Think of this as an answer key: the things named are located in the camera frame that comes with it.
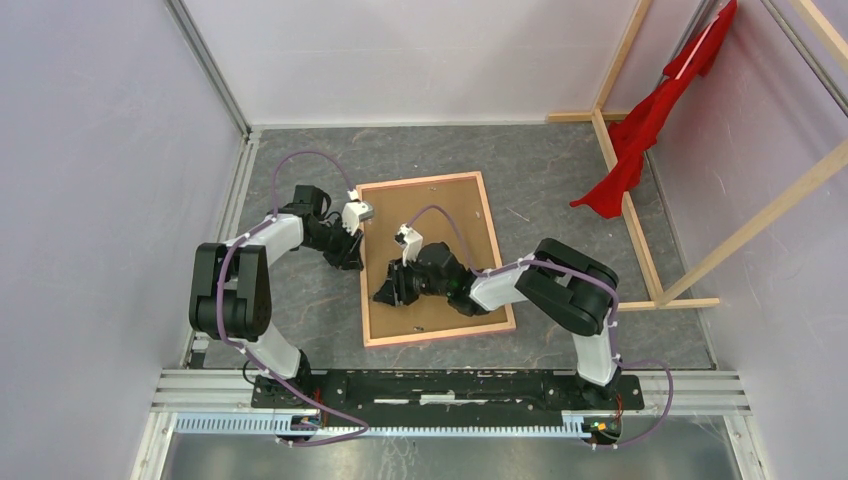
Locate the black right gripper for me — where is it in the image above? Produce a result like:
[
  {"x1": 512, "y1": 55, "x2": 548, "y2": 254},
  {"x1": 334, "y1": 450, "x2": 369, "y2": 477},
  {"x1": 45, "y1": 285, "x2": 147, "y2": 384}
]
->
[{"x1": 372, "y1": 253, "x2": 451, "y2": 308}]

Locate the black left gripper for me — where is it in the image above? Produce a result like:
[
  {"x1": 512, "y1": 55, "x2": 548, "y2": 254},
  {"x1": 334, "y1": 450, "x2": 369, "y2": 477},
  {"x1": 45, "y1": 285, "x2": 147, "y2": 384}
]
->
[{"x1": 303, "y1": 218, "x2": 365, "y2": 272}]

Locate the brown backing board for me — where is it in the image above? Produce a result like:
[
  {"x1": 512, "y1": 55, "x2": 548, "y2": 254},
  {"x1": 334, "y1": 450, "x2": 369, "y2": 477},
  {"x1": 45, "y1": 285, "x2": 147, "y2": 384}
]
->
[{"x1": 357, "y1": 171, "x2": 516, "y2": 347}]

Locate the pink wooden picture frame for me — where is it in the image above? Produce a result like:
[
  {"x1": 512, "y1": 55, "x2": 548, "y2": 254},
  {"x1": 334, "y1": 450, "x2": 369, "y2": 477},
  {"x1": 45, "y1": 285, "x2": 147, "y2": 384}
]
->
[{"x1": 357, "y1": 171, "x2": 516, "y2": 347}]

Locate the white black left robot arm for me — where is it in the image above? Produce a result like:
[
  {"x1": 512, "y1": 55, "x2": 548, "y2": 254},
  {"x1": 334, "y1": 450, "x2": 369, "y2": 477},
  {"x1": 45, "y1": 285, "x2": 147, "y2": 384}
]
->
[{"x1": 188, "y1": 185, "x2": 374, "y2": 408}]

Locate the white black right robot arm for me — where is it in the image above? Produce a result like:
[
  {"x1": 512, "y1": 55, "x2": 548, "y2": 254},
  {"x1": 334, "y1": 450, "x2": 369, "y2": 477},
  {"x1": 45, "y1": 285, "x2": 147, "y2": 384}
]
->
[{"x1": 372, "y1": 238, "x2": 621, "y2": 408}]

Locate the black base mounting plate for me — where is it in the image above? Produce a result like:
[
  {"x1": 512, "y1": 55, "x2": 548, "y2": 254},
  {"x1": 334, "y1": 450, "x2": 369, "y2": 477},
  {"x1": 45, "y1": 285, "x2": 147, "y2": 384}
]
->
[{"x1": 251, "y1": 369, "x2": 645, "y2": 430}]

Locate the red cloth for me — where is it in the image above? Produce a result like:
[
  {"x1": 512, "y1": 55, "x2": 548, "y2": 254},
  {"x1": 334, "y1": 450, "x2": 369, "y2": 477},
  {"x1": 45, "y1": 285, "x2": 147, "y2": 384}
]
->
[{"x1": 570, "y1": 0, "x2": 738, "y2": 219}]

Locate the light wooden beam structure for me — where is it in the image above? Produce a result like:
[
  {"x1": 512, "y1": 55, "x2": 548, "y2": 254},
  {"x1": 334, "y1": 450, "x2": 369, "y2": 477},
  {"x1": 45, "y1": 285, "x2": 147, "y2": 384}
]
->
[{"x1": 547, "y1": 0, "x2": 848, "y2": 315}]

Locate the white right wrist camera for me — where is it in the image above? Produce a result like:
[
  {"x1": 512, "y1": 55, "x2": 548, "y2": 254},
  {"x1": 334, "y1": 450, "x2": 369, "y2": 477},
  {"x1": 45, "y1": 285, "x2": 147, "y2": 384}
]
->
[{"x1": 395, "y1": 224, "x2": 423, "y2": 266}]

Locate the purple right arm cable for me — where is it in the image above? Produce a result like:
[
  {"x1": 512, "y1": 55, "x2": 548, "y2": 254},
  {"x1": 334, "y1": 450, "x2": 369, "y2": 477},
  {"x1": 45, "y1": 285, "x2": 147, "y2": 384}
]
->
[{"x1": 404, "y1": 203, "x2": 676, "y2": 452}]

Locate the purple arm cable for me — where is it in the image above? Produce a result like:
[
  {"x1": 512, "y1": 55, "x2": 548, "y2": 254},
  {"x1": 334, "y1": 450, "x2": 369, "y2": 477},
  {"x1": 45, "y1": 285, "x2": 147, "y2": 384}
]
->
[
  {"x1": 404, "y1": 203, "x2": 676, "y2": 452},
  {"x1": 215, "y1": 149, "x2": 371, "y2": 449}
]

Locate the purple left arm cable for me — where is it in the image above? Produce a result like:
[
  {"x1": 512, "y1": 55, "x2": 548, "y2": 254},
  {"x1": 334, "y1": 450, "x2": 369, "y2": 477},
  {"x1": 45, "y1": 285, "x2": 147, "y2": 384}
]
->
[{"x1": 215, "y1": 149, "x2": 371, "y2": 449}]

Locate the aluminium side rail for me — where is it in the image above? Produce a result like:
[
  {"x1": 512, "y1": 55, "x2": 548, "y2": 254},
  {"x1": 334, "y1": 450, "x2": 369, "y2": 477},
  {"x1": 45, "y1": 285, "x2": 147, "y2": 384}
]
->
[{"x1": 180, "y1": 129, "x2": 264, "y2": 370}]

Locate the white slotted cable duct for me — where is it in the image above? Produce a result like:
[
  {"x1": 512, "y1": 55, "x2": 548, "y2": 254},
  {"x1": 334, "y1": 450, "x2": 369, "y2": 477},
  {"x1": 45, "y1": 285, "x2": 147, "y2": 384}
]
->
[{"x1": 174, "y1": 413, "x2": 590, "y2": 440}]

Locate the aluminium front rail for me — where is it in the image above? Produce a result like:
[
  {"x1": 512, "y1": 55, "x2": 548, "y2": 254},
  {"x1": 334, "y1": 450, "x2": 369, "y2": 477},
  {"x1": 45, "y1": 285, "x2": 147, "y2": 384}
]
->
[{"x1": 153, "y1": 370, "x2": 752, "y2": 416}]

